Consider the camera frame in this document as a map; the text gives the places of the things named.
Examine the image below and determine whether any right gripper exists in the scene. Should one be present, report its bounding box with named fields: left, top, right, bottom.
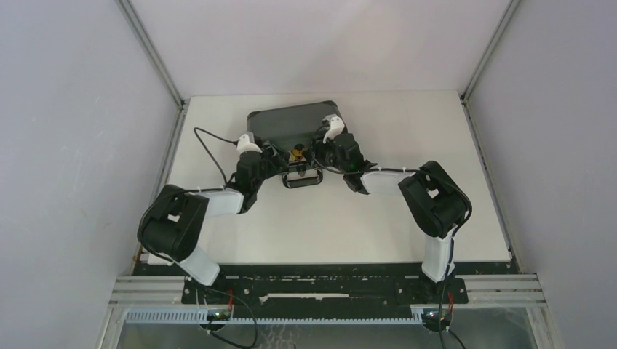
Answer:
left=303, top=130, right=350, bottom=173

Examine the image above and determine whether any yellow round button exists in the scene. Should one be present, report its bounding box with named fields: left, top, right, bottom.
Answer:
left=290, top=144, right=307, bottom=163

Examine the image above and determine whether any black poker case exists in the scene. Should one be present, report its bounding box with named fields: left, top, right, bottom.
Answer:
left=247, top=100, right=341, bottom=189

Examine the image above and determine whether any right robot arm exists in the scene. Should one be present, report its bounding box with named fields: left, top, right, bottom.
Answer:
left=309, top=127, right=472, bottom=302

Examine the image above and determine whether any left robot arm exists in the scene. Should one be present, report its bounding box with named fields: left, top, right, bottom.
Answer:
left=137, top=141, right=289, bottom=303

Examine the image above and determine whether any left circuit board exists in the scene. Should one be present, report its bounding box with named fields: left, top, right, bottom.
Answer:
left=207, top=310, right=231, bottom=322

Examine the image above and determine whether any circuit board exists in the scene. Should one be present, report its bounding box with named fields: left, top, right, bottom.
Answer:
left=421, top=309, right=450, bottom=322
left=207, top=310, right=231, bottom=322

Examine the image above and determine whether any right circuit board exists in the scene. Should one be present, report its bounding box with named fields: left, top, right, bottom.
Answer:
left=421, top=309, right=450, bottom=322

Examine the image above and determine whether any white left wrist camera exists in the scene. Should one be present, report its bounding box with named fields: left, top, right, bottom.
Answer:
left=236, top=132, right=263, bottom=154

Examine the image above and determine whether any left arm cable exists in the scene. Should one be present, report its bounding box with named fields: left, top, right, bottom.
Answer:
left=194, top=127, right=239, bottom=186

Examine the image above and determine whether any black mounting base plate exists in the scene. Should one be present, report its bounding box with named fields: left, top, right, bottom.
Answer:
left=180, top=262, right=519, bottom=320

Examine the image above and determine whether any white slotted cable duct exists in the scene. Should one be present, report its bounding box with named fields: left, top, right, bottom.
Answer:
left=124, top=308, right=425, bottom=325

